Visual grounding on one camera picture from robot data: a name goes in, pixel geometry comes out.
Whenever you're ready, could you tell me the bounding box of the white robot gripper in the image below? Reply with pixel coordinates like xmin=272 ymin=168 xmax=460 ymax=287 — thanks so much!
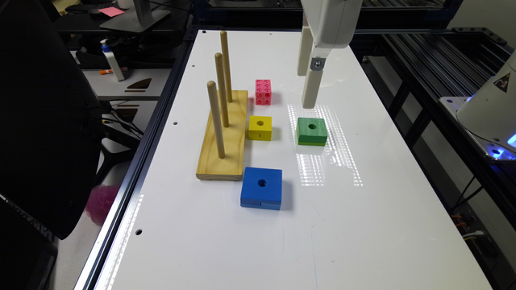
xmin=297 ymin=0 xmax=363 ymax=109

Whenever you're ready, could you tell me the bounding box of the blue square block with hole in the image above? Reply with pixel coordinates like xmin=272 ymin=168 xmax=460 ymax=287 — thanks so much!
xmin=240 ymin=167 xmax=282 ymax=210

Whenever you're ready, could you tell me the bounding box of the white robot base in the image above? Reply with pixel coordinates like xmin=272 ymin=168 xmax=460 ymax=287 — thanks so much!
xmin=439 ymin=55 xmax=515 ymax=162

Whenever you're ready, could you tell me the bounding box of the green square block with hole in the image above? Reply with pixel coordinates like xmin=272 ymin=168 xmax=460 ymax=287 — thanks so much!
xmin=297 ymin=118 xmax=328 ymax=146

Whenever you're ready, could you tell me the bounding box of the yellow square block with hole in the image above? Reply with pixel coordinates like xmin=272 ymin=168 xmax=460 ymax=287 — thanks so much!
xmin=248 ymin=115 xmax=272 ymax=141

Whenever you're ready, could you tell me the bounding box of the pink studded cube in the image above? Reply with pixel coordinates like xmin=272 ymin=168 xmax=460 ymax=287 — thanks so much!
xmin=255 ymin=80 xmax=272 ymax=106

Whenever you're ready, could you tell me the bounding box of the middle wooden peg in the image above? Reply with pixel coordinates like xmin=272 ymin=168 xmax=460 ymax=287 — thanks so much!
xmin=214 ymin=52 xmax=229 ymax=127

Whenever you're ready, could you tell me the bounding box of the wooden peg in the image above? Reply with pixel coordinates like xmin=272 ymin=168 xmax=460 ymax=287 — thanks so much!
xmin=206 ymin=81 xmax=225 ymax=159
xmin=214 ymin=52 xmax=229 ymax=127
xmin=220 ymin=31 xmax=233 ymax=102

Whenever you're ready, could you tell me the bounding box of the rear wooden peg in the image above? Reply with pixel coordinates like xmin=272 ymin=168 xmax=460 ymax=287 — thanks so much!
xmin=220 ymin=31 xmax=233 ymax=102

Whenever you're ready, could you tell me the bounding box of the front wooden peg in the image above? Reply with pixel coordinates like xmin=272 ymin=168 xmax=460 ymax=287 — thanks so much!
xmin=206 ymin=81 xmax=225 ymax=159

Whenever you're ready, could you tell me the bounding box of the wooden peg base board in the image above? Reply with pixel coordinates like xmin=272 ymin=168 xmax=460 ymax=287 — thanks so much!
xmin=196 ymin=90 xmax=248 ymax=181

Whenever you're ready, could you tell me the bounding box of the grey monitor stand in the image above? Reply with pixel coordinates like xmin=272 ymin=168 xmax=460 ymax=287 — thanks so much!
xmin=99 ymin=0 xmax=170 ymax=32

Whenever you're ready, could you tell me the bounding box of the white spray bottle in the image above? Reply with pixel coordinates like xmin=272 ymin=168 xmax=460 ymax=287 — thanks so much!
xmin=100 ymin=39 xmax=125 ymax=81

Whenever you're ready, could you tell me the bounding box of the pink sticky note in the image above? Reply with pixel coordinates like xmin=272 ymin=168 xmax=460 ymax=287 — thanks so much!
xmin=99 ymin=6 xmax=125 ymax=18

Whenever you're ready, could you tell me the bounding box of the orange marker pen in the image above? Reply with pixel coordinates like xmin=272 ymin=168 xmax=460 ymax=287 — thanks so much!
xmin=99 ymin=67 xmax=128 ymax=75

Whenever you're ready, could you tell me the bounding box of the pink fluffy object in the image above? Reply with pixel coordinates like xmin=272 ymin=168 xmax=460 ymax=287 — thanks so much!
xmin=85 ymin=184 xmax=120 ymax=226

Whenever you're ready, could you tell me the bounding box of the black office chair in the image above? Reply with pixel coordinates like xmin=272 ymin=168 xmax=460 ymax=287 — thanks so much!
xmin=0 ymin=0 xmax=143 ymax=290

